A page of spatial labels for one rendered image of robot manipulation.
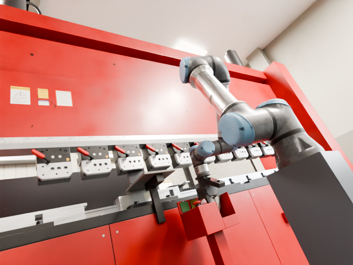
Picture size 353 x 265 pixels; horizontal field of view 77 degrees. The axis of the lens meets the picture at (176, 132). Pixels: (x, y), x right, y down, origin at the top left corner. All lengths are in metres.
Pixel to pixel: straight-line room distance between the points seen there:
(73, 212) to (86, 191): 0.62
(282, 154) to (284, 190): 0.11
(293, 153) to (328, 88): 3.65
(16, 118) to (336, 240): 1.38
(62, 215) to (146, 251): 0.41
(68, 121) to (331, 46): 4.09
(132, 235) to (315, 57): 4.12
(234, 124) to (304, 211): 0.32
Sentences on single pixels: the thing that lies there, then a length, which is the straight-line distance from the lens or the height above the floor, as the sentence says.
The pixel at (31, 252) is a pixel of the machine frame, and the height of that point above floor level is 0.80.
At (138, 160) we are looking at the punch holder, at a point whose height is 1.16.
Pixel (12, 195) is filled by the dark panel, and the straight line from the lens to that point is 1.77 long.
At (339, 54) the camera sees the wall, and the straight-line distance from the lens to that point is 4.49.
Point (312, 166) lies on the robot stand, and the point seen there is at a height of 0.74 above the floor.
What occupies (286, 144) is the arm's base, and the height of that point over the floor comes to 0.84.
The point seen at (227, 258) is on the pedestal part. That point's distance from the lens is 1.12.
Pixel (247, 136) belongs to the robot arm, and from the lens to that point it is 0.72.
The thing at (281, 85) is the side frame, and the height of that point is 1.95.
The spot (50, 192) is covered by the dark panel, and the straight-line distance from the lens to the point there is 1.77.
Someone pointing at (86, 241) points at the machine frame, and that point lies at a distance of 1.06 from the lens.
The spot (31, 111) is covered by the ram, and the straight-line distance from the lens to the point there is 1.40.
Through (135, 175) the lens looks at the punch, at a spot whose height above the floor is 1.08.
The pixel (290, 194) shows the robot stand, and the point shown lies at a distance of 0.77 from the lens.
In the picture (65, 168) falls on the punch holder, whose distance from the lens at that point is 1.26.
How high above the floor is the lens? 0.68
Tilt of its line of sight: 24 degrees up
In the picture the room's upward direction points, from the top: 19 degrees counter-clockwise
